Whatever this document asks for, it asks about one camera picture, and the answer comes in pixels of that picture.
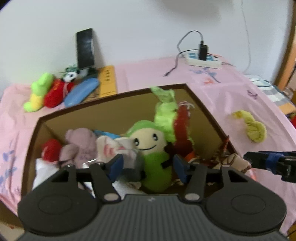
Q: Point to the white power strip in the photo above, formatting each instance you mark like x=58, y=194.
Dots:
x=192, y=59

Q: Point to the green smiling plush doll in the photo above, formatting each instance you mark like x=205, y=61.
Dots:
x=150, y=141

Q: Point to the green yellow plush toy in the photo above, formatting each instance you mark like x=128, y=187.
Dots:
x=39, y=89

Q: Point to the yellow book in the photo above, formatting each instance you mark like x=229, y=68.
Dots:
x=107, y=81

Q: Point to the pink plush bear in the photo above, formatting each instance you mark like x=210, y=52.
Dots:
x=80, y=147

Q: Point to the wooden glass door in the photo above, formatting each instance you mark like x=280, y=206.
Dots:
x=288, y=61

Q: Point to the small panda plush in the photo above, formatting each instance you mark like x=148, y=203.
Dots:
x=72, y=73

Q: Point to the black charger with cable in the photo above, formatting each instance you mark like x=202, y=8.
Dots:
x=202, y=50

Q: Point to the pink printed tablecloth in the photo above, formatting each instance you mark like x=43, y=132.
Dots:
x=230, y=92

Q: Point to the white red plush in box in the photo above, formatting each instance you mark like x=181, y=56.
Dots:
x=51, y=150

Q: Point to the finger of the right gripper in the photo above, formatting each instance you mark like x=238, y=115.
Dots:
x=279, y=163

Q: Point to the brown cardboard box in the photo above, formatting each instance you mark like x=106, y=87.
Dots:
x=116, y=114

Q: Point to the white fluffy plush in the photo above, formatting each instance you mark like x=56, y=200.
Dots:
x=45, y=169

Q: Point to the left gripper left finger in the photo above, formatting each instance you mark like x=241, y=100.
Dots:
x=103, y=175

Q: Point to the neon green mesh bundle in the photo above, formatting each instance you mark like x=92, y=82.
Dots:
x=166, y=111

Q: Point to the blue glasses case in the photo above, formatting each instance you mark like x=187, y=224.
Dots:
x=81, y=91

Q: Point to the yellow mesh scarf bundle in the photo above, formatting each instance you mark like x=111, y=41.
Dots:
x=255, y=130

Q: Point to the striped folded blanket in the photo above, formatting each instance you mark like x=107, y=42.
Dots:
x=273, y=93

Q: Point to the red plush toy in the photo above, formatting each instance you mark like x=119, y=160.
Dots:
x=59, y=90

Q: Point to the blue plastic bag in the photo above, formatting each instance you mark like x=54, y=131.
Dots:
x=104, y=133

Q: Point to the black smartphone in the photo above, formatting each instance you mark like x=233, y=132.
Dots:
x=85, y=49

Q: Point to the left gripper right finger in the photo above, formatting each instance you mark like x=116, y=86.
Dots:
x=193, y=176

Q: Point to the printed white cloth pouch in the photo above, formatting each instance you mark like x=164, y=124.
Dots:
x=133, y=161

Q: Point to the red box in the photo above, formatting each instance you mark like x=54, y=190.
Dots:
x=292, y=119

